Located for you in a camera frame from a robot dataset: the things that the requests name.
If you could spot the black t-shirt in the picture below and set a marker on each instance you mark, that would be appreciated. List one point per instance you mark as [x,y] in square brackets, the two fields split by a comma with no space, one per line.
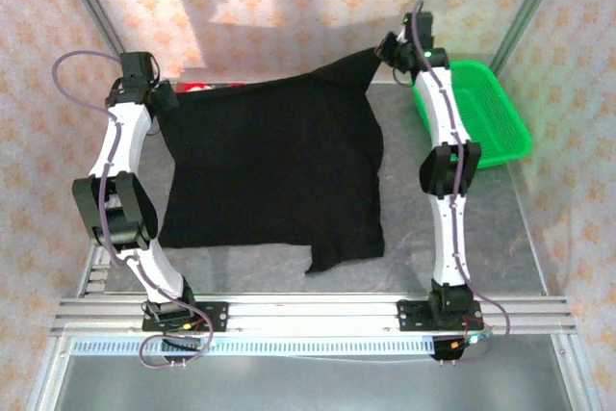
[269,165]

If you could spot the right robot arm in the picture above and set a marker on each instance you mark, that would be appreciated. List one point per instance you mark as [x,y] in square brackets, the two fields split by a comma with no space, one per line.
[445,108]

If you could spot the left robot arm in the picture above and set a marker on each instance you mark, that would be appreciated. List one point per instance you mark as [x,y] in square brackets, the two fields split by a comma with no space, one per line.
[120,141]

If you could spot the red bear print t-shirt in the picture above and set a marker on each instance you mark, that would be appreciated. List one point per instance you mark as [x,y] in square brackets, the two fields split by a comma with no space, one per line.
[192,87]

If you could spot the green plastic basket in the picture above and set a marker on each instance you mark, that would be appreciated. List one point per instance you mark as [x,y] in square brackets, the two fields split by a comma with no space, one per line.
[491,112]

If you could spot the grey metal sheet panel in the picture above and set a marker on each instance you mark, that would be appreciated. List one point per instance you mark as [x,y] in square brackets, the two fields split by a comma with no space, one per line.
[313,384]

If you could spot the left corner frame post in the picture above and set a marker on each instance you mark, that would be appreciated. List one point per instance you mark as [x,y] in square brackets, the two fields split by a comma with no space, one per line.
[100,21]

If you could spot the corner frame post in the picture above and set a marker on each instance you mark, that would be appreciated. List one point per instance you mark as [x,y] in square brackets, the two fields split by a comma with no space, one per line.
[100,21]
[528,11]

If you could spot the right corner frame post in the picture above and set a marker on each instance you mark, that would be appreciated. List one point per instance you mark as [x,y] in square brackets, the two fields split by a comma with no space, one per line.
[528,11]

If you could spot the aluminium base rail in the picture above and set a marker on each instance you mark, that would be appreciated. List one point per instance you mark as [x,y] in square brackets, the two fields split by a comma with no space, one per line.
[313,315]

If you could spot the aluminium frame leg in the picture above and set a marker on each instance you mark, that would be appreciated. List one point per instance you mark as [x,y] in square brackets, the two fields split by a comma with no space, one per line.
[575,377]
[48,377]

